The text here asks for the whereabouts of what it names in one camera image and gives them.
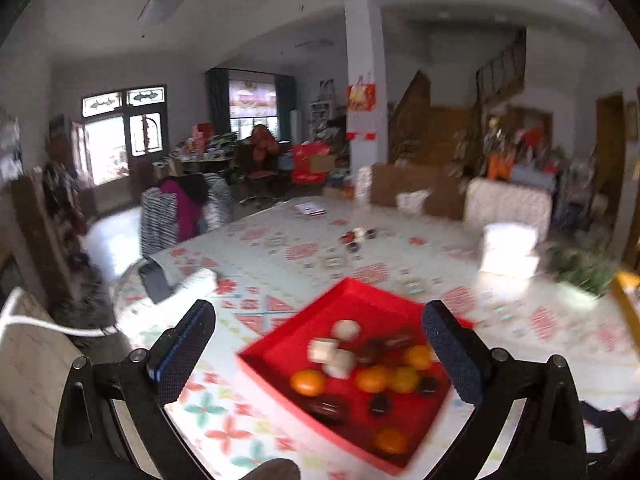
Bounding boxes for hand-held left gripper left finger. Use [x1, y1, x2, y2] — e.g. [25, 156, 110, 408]
[52, 299, 217, 480]

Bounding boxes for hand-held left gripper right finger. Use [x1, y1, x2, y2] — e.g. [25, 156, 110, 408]
[421, 300, 588, 480]

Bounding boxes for orange mandarin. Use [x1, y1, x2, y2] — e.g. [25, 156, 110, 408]
[404, 345, 435, 372]
[290, 369, 327, 397]
[389, 366, 421, 395]
[355, 365, 392, 394]
[372, 427, 411, 456]

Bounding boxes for red box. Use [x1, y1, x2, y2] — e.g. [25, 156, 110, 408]
[235, 277, 476, 476]

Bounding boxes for white power strip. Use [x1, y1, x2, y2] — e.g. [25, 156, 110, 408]
[172, 267, 218, 297]

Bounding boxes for dark grey adapter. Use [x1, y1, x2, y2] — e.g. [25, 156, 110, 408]
[138, 261, 175, 305]

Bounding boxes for white tissue pack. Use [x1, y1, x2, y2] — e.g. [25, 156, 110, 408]
[481, 222, 542, 277]

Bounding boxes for striped cover chair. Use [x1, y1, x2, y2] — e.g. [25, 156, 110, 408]
[140, 172, 233, 258]

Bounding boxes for magenta garment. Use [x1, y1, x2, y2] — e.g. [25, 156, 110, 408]
[160, 176, 211, 241]

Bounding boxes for green spinach leaves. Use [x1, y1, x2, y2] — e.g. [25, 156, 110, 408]
[547, 247, 618, 297]

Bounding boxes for patterned chair back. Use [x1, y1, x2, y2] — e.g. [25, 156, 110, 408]
[464, 177, 554, 233]

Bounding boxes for brown cardboard box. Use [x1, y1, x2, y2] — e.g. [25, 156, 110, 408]
[369, 162, 467, 221]

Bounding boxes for yellow-edged white tray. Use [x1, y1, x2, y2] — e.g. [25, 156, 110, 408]
[609, 270, 640, 331]

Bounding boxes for cluttered goods shelf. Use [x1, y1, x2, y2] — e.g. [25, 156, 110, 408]
[470, 115, 596, 186]

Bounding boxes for wooden door with windows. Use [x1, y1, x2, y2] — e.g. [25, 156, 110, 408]
[70, 85, 168, 201]

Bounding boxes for red gift bag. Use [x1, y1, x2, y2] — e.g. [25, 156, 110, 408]
[291, 142, 332, 185]

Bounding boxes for dark curtain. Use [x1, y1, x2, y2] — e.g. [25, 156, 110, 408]
[206, 69, 231, 133]

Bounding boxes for window with red decoration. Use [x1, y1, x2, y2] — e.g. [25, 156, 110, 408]
[229, 77, 278, 133]

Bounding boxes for wooden staircase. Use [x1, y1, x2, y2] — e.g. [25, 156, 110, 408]
[390, 30, 528, 161]

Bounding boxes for square ceiling light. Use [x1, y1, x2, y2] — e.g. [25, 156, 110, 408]
[137, 0, 187, 26]

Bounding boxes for white cable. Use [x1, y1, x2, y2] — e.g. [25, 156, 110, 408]
[0, 287, 118, 337]

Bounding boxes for red wall calendar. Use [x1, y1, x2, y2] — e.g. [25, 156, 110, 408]
[346, 76, 377, 112]

